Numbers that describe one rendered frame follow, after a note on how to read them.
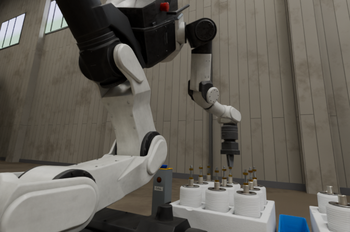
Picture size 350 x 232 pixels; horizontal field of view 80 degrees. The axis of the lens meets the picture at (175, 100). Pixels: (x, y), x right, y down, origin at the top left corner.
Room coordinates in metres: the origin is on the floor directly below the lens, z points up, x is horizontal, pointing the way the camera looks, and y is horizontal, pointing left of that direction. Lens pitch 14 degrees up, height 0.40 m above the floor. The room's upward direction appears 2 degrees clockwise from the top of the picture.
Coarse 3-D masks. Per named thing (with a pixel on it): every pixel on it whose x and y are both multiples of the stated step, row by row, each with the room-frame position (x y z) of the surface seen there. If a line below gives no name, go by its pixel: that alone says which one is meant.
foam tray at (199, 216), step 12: (204, 204) 0.98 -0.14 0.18; (180, 216) 0.93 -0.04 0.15; (192, 216) 0.90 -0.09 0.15; (204, 216) 0.88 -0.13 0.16; (216, 216) 0.86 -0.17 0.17; (228, 216) 0.83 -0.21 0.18; (240, 216) 0.83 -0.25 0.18; (264, 216) 0.84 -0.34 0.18; (204, 228) 0.88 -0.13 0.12; (216, 228) 0.86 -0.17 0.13; (228, 228) 0.83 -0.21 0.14; (240, 228) 0.81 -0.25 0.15; (252, 228) 0.80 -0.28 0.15; (264, 228) 0.78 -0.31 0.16; (276, 228) 1.11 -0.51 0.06
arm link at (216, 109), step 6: (192, 96) 0.98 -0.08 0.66; (198, 96) 0.94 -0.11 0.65; (198, 102) 0.96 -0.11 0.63; (204, 102) 0.93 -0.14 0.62; (216, 102) 0.99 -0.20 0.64; (204, 108) 0.99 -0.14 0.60; (210, 108) 0.98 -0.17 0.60; (216, 108) 1.00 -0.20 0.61; (222, 108) 1.03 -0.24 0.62; (216, 114) 1.04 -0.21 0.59
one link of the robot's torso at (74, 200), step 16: (0, 176) 0.41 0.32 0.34; (16, 176) 0.43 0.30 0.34; (0, 192) 0.38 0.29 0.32; (16, 192) 0.37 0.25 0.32; (32, 192) 0.39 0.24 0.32; (48, 192) 0.41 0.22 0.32; (64, 192) 0.44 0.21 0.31; (80, 192) 0.48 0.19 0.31; (96, 192) 0.53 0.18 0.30; (0, 208) 0.36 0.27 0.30; (16, 208) 0.37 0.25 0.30; (32, 208) 0.39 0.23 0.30; (48, 208) 0.42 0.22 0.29; (64, 208) 0.45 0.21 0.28; (80, 208) 0.48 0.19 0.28; (96, 208) 0.53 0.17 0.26; (0, 224) 0.36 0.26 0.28; (16, 224) 0.37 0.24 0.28; (32, 224) 0.40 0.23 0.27; (48, 224) 0.42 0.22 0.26; (64, 224) 0.45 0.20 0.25; (80, 224) 0.49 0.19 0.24
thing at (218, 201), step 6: (210, 192) 0.90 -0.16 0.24; (216, 192) 0.89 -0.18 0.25; (222, 192) 0.89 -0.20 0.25; (228, 192) 0.92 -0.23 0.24; (210, 198) 0.90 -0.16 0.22; (216, 198) 0.89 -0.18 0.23; (222, 198) 0.89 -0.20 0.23; (228, 198) 0.91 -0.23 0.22; (210, 204) 0.90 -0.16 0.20; (216, 204) 0.89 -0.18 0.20; (222, 204) 0.89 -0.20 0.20; (228, 204) 0.91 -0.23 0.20; (210, 210) 0.90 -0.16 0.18; (216, 210) 0.89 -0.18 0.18; (222, 210) 0.89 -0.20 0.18; (228, 210) 0.91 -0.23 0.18
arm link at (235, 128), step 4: (220, 120) 1.15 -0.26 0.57; (224, 120) 1.12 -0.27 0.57; (228, 120) 1.11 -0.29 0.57; (224, 124) 1.13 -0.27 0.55; (228, 124) 1.11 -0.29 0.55; (232, 124) 1.11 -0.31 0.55; (236, 124) 1.17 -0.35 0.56; (224, 128) 1.11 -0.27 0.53; (228, 128) 1.10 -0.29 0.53; (232, 128) 1.10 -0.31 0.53; (236, 128) 1.11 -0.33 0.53
